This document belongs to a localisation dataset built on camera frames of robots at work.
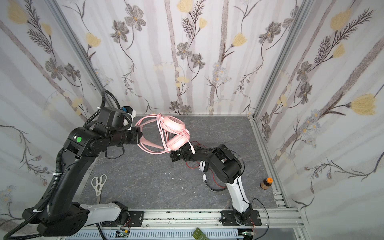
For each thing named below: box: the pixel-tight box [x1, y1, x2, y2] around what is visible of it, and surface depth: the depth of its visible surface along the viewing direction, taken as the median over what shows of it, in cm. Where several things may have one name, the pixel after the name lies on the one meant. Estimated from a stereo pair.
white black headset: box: [199, 160, 228, 192], surface depth 86 cm
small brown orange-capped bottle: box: [260, 177, 274, 190], surface depth 82 cm
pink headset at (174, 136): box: [135, 115, 190, 151], surface depth 59 cm
